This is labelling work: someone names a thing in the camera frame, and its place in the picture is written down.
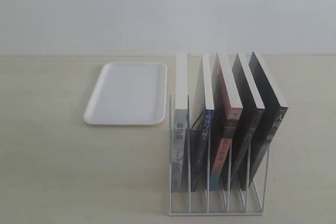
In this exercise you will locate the grey spine book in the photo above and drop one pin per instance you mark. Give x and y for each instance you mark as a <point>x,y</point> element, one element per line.
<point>179,122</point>

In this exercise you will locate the blue spine book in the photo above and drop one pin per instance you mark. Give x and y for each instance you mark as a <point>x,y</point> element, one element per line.
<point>201,118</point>

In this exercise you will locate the red spine book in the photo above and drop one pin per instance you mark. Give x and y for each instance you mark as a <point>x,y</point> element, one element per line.
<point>228,109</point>

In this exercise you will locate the dark spine thin book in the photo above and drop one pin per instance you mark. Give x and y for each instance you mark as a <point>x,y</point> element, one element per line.
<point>253,108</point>

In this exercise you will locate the black cover book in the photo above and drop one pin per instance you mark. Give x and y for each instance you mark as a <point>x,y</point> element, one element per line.
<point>275,109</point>

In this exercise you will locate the white plastic tray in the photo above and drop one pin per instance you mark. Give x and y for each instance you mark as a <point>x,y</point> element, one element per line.
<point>128,93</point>

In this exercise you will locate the white wire book rack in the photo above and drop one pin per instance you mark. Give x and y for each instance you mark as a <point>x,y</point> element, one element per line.
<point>230,201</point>

